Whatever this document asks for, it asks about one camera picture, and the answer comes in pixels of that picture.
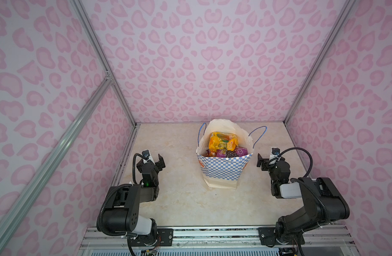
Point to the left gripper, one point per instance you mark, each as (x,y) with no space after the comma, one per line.
(158,165)

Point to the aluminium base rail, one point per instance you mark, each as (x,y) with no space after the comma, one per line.
(218,241)

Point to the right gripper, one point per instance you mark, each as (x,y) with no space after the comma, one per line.
(260,161)

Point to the magenta grape candy bag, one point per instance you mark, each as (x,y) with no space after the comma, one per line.
(237,152)

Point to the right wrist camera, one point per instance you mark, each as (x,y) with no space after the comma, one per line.
(274,155)

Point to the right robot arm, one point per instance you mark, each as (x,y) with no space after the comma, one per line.
(322,203)

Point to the yellow orange candy bag back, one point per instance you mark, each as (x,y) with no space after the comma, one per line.
(220,141)

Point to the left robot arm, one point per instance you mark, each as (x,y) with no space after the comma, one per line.
(119,213)

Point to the white blue checkered paper bag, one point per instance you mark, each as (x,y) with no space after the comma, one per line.
(218,172)

